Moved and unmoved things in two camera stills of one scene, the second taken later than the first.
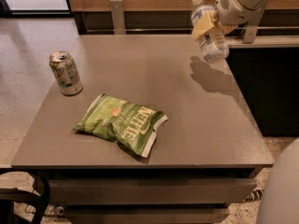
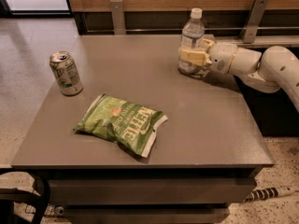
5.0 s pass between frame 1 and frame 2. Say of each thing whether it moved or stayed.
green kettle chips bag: stayed
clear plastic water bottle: moved
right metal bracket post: stayed
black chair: stayed
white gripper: moved
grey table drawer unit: stayed
